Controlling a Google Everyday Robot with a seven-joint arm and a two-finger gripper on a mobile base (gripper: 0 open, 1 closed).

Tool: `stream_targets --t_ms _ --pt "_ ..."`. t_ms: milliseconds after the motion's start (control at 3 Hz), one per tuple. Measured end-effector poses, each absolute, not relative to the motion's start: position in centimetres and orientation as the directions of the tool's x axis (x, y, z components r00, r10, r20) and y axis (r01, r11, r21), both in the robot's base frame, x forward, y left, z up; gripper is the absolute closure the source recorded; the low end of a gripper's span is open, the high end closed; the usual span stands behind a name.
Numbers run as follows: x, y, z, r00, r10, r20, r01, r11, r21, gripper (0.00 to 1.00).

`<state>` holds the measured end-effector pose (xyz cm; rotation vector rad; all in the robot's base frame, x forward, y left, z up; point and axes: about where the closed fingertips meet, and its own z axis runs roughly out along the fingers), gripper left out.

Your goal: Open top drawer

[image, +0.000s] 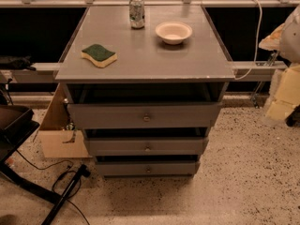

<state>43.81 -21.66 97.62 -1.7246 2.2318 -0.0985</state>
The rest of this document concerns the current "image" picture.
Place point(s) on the grey top drawer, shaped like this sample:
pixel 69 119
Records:
pixel 92 116

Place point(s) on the grey drawer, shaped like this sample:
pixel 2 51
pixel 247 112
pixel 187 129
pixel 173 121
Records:
pixel 145 147
pixel 143 169
pixel 92 116

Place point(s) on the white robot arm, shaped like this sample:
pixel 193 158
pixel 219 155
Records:
pixel 285 40

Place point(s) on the grey drawer cabinet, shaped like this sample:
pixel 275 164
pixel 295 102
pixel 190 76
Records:
pixel 147 71

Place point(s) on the grey middle drawer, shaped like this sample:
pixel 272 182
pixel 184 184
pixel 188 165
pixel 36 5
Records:
pixel 145 147

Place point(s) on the grey bottom drawer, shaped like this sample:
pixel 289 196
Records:
pixel 143 169

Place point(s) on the green yellow sponge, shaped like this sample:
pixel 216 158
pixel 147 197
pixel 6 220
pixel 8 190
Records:
pixel 98 55

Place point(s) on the white paper bowl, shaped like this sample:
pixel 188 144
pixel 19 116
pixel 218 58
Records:
pixel 173 33

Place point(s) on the cardboard box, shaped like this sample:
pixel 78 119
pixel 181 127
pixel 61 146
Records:
pixel 58 135

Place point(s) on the silver soda can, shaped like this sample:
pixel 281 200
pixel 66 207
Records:
pixel 136 14

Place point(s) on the black chair base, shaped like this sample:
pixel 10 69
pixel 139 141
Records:
pixel 16 126

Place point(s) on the black bag on rail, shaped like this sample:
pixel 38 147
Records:
pixel 16 63

